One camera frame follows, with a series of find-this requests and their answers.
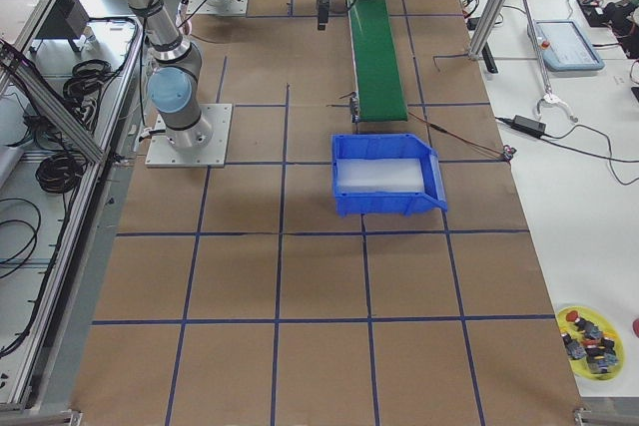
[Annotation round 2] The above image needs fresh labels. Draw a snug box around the yellow plate of buttons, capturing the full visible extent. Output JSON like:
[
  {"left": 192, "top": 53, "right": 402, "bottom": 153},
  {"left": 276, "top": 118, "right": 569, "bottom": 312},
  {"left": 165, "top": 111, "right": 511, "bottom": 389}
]
[{"left": 555, "top": 305, "right": 625, "bottom": 381}]

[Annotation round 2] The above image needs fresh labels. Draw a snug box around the green conveyor belt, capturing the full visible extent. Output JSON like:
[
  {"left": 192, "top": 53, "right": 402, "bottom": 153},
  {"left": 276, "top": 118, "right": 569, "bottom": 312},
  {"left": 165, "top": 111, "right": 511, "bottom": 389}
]
[{"left": 348, "top": 0, "right": 408, "bottom": 123}]

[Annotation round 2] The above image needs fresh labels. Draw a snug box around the white foam in right bin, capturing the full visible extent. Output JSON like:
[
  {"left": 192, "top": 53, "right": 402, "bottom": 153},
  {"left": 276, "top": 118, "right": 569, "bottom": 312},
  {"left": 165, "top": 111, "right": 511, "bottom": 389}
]
[{"left": 334, "top": 159, "right": 425, "bottom": 193}]

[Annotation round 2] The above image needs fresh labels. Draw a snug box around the blue right bin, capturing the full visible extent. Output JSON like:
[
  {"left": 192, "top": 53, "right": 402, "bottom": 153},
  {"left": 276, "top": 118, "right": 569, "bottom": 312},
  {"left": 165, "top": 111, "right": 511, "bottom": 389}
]
[{"left": 331, "top": 134, "right": 448, "bottom": 216}]

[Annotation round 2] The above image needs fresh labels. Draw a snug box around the black power adapter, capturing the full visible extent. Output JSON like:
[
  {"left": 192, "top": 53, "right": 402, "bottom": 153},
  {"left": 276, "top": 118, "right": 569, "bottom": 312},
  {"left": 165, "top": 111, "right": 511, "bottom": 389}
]
[{"left": 510, "top": 115, "right": 546, "bottom": 138}]

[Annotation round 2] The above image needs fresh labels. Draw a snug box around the grabber reach tool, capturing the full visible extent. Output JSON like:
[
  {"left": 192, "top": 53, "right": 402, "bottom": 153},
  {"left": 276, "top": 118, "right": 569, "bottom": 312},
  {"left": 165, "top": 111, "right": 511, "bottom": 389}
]
[{"left": 516, "top": 0, "right": 580, "bottom": 124}]

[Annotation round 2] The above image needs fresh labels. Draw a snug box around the teach pendant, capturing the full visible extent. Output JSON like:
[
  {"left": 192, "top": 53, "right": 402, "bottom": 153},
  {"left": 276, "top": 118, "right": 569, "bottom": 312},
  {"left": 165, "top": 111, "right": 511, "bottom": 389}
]
[{"left": 534, "top": 20, "right": 605, "bottom": 72}]

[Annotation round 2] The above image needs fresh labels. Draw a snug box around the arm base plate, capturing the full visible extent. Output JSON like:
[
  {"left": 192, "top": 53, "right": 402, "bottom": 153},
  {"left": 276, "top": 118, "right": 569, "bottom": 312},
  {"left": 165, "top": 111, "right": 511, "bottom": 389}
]
[
  {"left": 145, "top": 104, "right": 233, "bottom": 168},
  {"left": 201, "top": 0, "right": 249, "bottom": 17}
]

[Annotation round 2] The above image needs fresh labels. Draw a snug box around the red black wire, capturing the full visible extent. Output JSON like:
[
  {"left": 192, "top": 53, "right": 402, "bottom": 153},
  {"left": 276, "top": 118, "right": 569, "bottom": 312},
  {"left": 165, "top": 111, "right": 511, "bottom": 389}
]
[{"left": 406, "top": 111, "right": 515, "bottom": 163}]

